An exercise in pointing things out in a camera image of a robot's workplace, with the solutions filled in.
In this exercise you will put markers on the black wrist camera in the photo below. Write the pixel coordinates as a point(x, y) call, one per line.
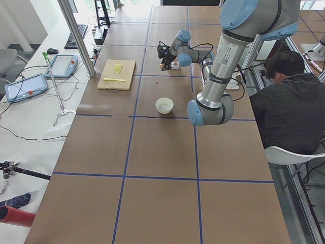
point(162, 51)

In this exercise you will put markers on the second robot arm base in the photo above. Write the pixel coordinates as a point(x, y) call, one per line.
point(315, 52)

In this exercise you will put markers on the white round bowl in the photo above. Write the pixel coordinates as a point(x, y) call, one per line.
point(164, 105)

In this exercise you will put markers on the yellow plastic knife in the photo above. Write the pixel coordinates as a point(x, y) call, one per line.
point(114, 79)

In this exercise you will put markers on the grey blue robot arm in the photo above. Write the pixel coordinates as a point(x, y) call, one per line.
point(241, 22)

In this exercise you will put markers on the blue teach pendant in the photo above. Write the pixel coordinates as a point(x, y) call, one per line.
point(25, 88)
point(63, 65)

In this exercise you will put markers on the black tripod rod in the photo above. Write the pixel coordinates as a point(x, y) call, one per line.
point(9, 167)

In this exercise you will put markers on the bamboo cutting board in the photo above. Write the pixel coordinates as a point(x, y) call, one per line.
point(127, 71)

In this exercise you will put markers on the far blue teach pendant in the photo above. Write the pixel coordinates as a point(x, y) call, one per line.
point(63, 65)

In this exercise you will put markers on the clear plastic egg box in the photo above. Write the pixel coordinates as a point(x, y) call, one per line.
point(174, 65)

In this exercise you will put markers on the black box on table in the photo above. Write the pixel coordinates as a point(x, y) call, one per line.
point(99, 34)

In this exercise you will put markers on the black computer mouse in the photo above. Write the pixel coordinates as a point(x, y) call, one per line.
point(52, 51)

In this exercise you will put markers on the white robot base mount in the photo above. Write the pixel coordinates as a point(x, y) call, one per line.
point(234, 82)

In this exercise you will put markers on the grabber reach stick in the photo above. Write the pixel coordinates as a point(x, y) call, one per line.
point(63, 111)

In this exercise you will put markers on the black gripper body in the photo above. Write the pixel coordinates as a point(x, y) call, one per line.
point(166, 60)

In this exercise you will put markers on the dark blue cloth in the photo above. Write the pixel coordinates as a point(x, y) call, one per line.
point(18, 201)

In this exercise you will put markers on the person in black jacket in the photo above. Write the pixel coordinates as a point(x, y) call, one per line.
point(290, 111)

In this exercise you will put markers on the red cylinder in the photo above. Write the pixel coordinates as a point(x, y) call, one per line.
point(13, 216)

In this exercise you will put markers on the white chair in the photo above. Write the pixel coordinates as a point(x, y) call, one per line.
point(278, 156)

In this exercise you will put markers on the grey office chair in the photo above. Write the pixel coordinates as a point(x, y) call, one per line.
point(8, 57)

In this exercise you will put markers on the near blue teach pendant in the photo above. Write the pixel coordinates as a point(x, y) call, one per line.
point(25, 88)

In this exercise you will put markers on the aluminium frame post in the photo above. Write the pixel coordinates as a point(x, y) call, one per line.
point(71, 22)

